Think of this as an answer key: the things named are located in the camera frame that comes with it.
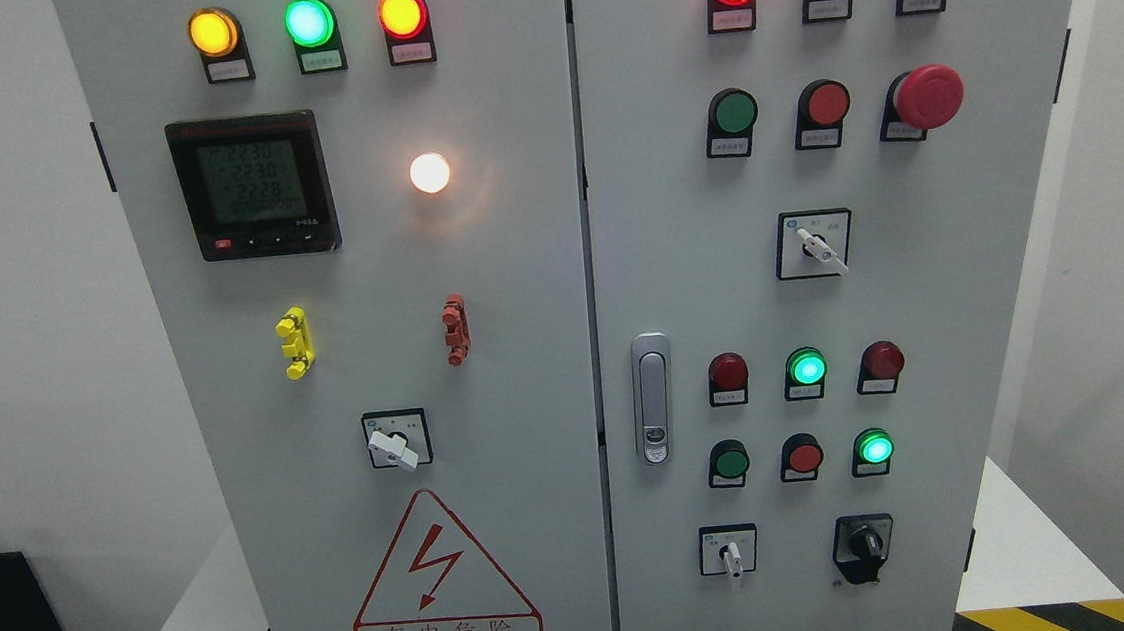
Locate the black knob selector switch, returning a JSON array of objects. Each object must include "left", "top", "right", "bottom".
[{"left": 832, "top": 513, "right": 894, "bottom": 585}]

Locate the dark red indicator light left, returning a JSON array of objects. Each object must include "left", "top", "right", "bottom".
[{"left": 707, "top": 352, "right": 749, "bottom": 408}]

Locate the white indicator light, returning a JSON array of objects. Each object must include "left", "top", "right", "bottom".
[{"left": 408, "top": 151, "right": 452, "bottom": 195}]

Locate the green push button lower left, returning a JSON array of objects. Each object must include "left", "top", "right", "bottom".
[{"left": 708, "top": 438, "right": 751, "bottom": 488}]

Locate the left grey cabinet door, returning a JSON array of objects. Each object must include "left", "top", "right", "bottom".
[{"left": 53, "top": 0, "right": 613, "bottom": 631}]

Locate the grey cabinet door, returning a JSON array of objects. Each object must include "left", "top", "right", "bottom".
[
  {"left": 53, "top": 0, "right": 613, "bottom": 631},
  {"left": 572, "top": 0, "right": 1071, "bottom": 631}
]

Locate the lit green indicator light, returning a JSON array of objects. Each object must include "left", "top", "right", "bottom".
[{"left": 785, "top": 346, "right": 827, "bottom": 402}]

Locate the green push button second row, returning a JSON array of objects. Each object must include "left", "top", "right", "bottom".
[{"left": 705, "top": 87, "right": 759, "bottom": 160}]

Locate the red push button lower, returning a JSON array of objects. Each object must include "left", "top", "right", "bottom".
[{"left": 780, "top": 433, "right": 825, "bottom": 483}]

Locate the right grey cabinet door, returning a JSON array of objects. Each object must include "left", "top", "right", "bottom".
[{"left": 572, "top": 0, "right": 1071, "bottom": 631}]

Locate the red electric warning sticker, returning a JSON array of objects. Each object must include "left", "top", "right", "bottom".
[{"left": 353, "top": 488, "right": 543, "bottom": 631}]

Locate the black digital power meter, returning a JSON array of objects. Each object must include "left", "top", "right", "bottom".
[{"left": 165, "top": 110, "right": 343, "bottom": 262}]

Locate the red push button second row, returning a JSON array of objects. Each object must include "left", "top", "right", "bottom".
[{"left": 794, "top": 76, "right": 851, "bottom": 151}]

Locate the green lamp button lower right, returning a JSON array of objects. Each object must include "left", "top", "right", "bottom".
[{"left": 850, "top": 427, "right": 896, "bottom": 477}]

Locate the red indicator light top left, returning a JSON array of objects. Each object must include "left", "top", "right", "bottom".
[{"left": 377, "top": 0, "right": 437, "bottom": 67}]

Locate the green indicator light top left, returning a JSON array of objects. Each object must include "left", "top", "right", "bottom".
[{"left": 283, "top": 0, "right": 347, "bottom": 75}]

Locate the red emergency stop button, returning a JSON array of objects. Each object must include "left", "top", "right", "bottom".
[{"left": 879, "top": 63, "right": 966, "bottom": 143}]

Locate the yellow indicator light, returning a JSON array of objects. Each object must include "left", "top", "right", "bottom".
[{"left": 187, "top": 7, "right": 255, "bottom": 84}]

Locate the white platform with hazard stripes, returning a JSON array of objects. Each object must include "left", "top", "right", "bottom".
[{"left": 160, "top": 461, "right": 1124, "bottom": 631}]

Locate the silver door handle lock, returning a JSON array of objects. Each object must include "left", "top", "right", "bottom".
[{"left": 629, "top": 332, "right": 672, "bottom": 467}]

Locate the white selector switch left door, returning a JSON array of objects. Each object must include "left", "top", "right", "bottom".
[{"left": 360, "top": 408, "right": 435, "bottom": 471}]

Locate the white selector switch upper right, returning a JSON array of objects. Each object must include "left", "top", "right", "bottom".
[{"left": 776, "top": 208, "right": 852, "bottom": 281}]

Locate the white selector switch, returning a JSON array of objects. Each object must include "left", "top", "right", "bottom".
[
  {"left": 696, "top": 523, "right": 759, "bottom": 578},
  {"left": 776, "top": 208, "right": 852, "bottom": 281}
]

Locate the white selector switch lower right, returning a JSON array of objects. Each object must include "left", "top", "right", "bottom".
[{"left": 696, "top": 523, "right": 759, "bottom": 578}]

